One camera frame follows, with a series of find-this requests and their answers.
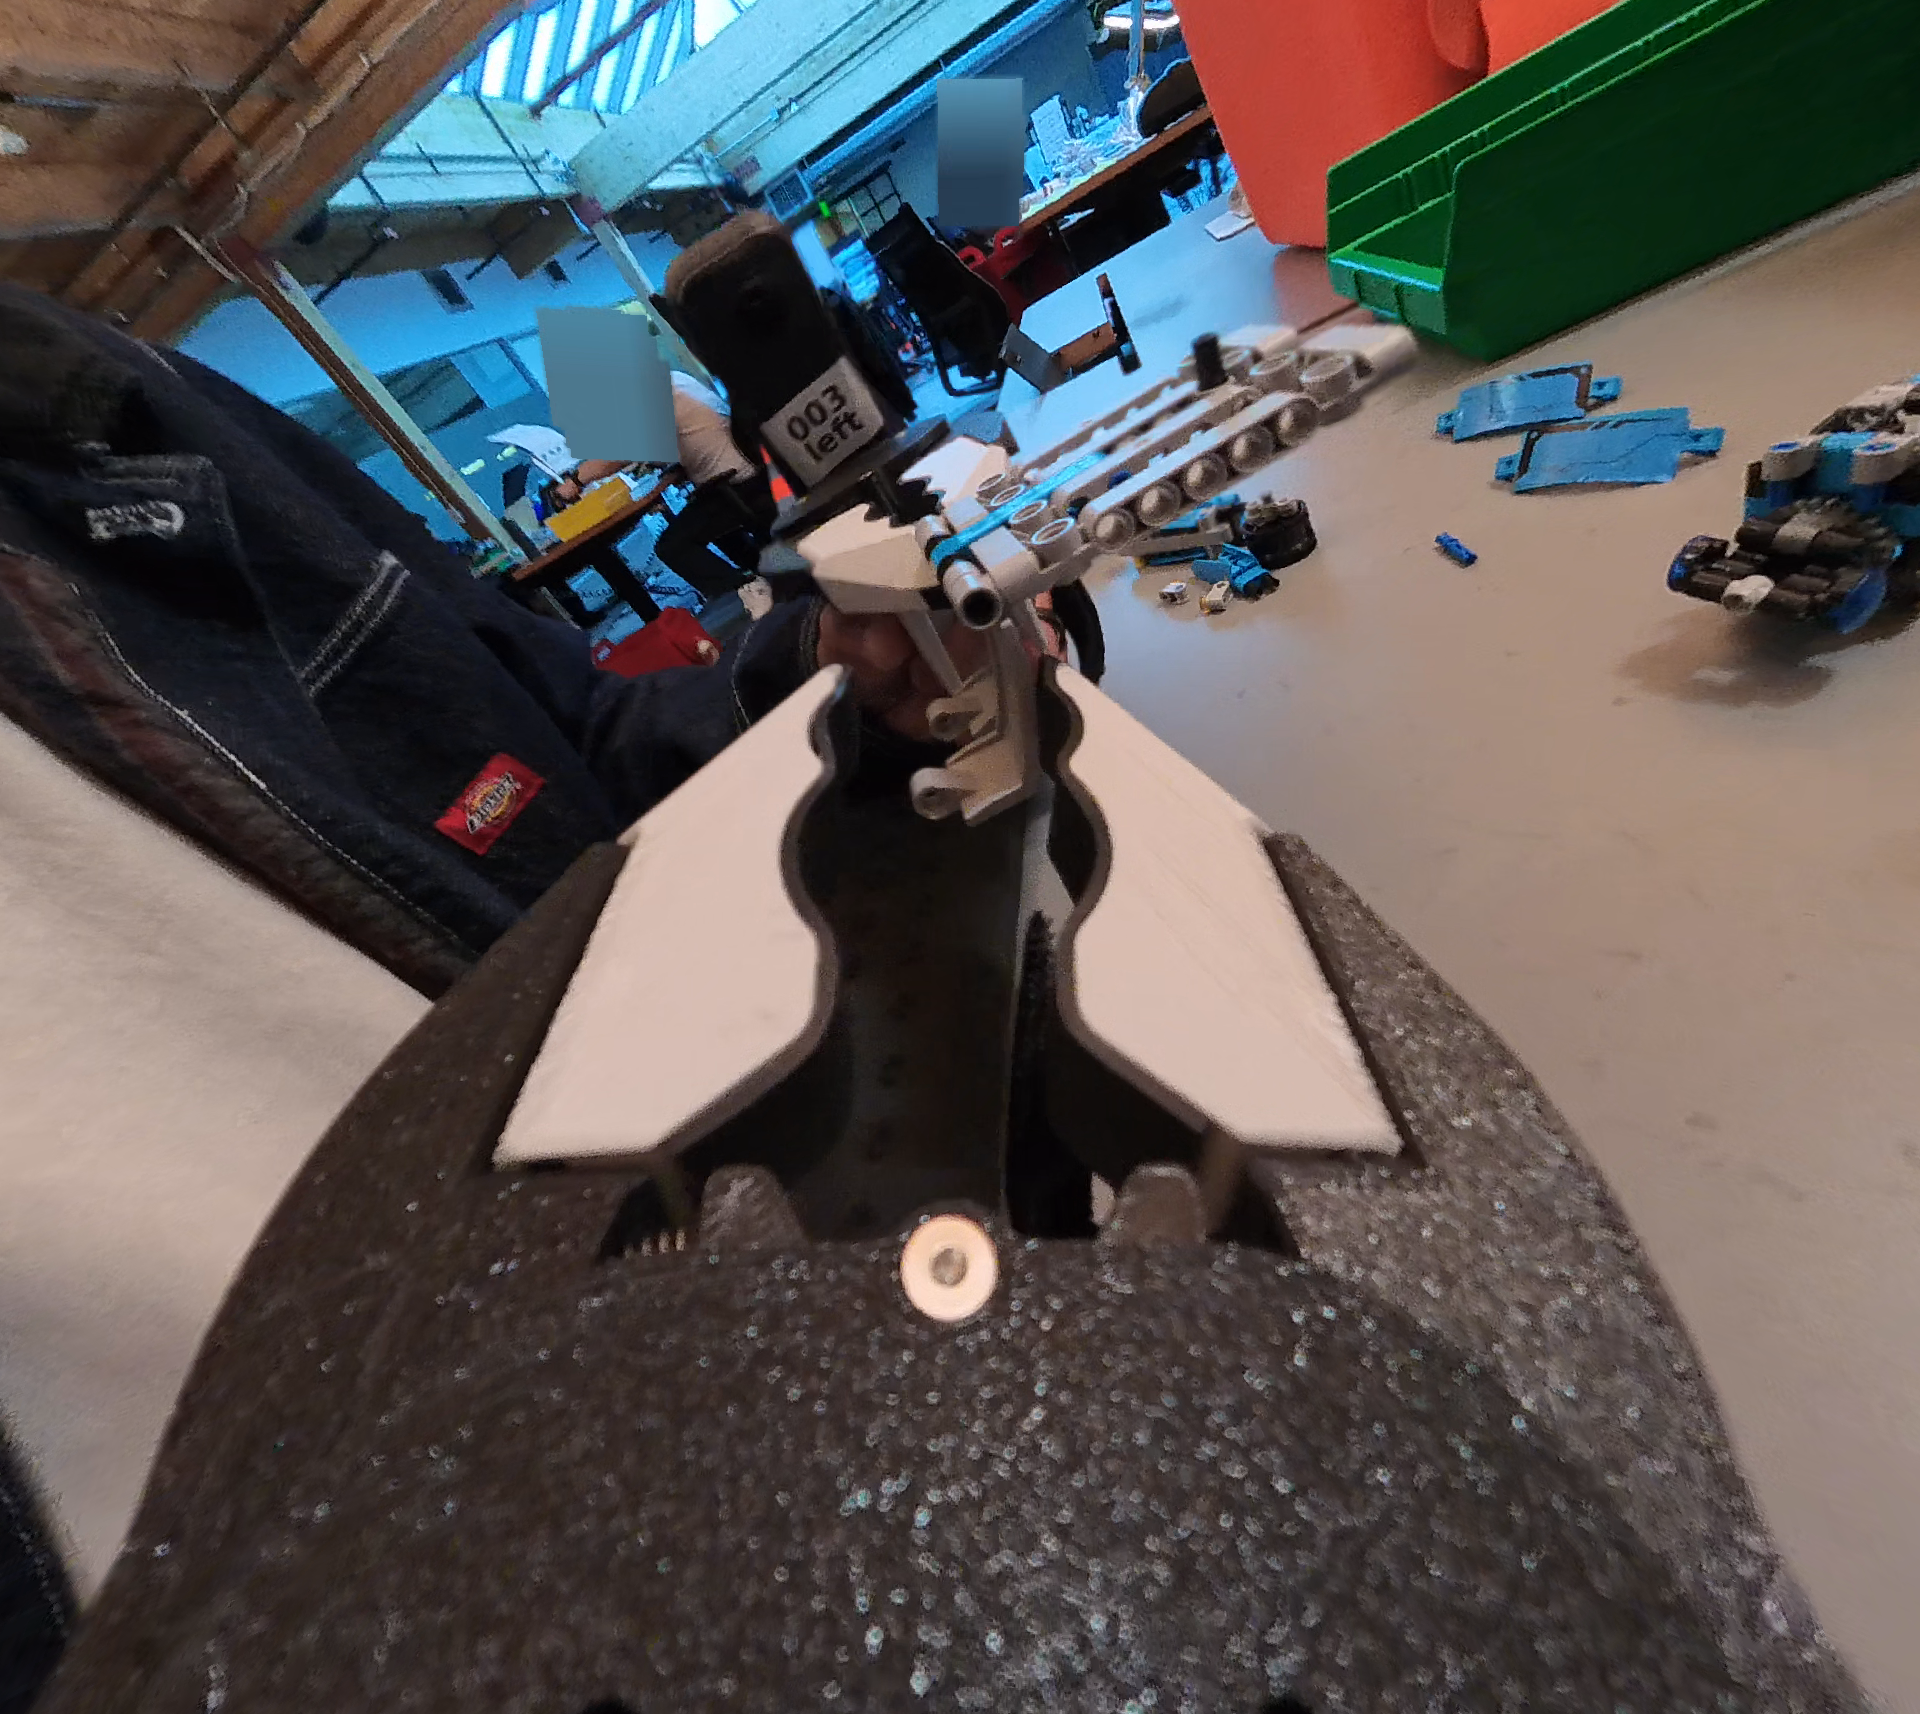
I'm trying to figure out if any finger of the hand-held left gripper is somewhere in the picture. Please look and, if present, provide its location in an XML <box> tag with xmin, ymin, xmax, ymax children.
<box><xmin>799</xmin><ymin>524</ymin><xmax>969</xmax><ymax>665</ymax></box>

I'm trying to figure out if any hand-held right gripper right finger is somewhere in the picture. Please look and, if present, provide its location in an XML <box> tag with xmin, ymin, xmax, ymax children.
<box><xmin>1036</xmin><ymin>665</ymin><xmax>1406</xmax><ymax>1161</ymax></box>

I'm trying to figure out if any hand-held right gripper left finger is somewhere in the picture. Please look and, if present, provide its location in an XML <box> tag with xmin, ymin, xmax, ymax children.
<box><xmin>496</xmin><ymin>674</ymin><xmax>850</xmax><ymax>1175</ymax></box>

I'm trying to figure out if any grey blue brick assembly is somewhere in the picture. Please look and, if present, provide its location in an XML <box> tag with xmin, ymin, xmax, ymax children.
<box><xmin>910</xmin><ymin>325</ymin><xmax>1418</xmax><ymax>821</ymax></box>

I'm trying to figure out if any person's left forearm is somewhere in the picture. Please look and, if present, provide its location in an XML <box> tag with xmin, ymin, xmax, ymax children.
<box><xmin>586</xmin><ymin>598</ymin><xmax>848</xmax><ymax>830</ymax></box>

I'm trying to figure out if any grey desk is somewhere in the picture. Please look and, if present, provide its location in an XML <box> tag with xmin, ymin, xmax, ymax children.
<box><xmin>992</xmin><ymin>169</ymin><xmax>1920</xmax><ymax>1714</ymax></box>

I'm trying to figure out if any person's left hand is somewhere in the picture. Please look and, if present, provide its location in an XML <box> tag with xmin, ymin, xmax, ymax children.
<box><xmin>816</xmin><ymin>610</ymin><xmax>938</xmax><ymax>755</ymax></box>

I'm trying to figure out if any black office chair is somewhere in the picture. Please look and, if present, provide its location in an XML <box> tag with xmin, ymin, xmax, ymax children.
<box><xmin>864</xmin><ymin>199</ymin><xmax>1036</xmax><ymax>396</ymax></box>

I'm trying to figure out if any blue black wheel assembly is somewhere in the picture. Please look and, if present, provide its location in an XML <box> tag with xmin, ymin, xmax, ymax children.
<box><xmin>1156</xmin><ymin>493</ymin><xmax>1321</xmax><ymax>612</ymax></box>

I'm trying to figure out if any person's white shirt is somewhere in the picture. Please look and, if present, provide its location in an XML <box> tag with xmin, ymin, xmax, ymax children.
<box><xmin>1</xmin><ymin>709</ymin><xmax>437</xmax><ymax>1595</ymax></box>

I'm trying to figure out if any person's denim jacket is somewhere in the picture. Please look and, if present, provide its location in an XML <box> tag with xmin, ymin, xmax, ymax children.
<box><xmin>1</xmin><ymin>290</ymin><xmax>841</xmax><ymax>996</ymax></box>

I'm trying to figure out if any orange plastic bin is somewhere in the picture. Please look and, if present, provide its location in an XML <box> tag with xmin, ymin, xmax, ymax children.
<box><xmin>1165</xmin><ymin>0</ymin><xmax>1877</xmax><ymax>251</ymax></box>

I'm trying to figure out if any black blue motor assembly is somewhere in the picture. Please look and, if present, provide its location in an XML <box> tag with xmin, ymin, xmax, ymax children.
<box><xmin>1668</xmin><ymin>380</ymin><xmax>1920</xmax><ymax>635</ymax></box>

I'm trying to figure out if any green plastic bin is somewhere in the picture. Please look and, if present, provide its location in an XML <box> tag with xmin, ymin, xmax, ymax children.
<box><xmin>1326</xmin><ymin>0</ymin><xmax>1920</xmax><ymax>366</ymax></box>

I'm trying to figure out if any black metal bracket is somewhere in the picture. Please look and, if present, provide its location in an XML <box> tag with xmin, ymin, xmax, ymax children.
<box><xmin>1020</xmin><ymin>274</ymin><xmax>1147</xmax><ymax>396</ymax></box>

